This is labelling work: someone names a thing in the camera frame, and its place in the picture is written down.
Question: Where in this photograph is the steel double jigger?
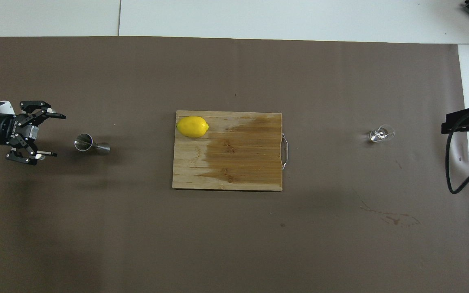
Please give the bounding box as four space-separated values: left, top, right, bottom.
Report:
74 133 111 155

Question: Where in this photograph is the small clear glass cup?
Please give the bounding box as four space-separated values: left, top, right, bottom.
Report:
369 124 395 143

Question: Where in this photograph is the brown paper table mat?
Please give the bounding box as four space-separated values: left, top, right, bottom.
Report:
0 36 469 293

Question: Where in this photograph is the yellow lemon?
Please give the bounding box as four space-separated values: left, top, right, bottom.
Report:
176 116 210 138

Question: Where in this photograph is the wooden cutting board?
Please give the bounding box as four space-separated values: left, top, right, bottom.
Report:
172 110 289 192

